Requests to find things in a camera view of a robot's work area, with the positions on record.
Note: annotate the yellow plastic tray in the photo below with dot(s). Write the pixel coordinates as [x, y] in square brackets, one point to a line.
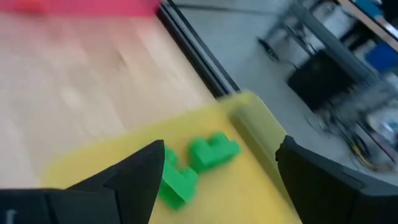
[217, 193]

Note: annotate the small orange toy block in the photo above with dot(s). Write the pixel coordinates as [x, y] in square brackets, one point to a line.
[28, 6]

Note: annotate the pink plastic tray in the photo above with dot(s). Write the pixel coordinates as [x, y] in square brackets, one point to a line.
[93, 7]

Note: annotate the black aluminium table frame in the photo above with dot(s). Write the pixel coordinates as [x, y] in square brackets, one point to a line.
[192, 46]

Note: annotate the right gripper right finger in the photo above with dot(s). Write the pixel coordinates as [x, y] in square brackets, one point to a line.
[335, 193]

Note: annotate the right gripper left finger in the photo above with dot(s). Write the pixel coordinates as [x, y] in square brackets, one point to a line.
[124, 186]

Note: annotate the black computer case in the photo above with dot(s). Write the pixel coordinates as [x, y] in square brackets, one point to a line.
[320, 81]

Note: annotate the green toy block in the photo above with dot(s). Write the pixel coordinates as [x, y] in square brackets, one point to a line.
[214, 152]
[177, 183]

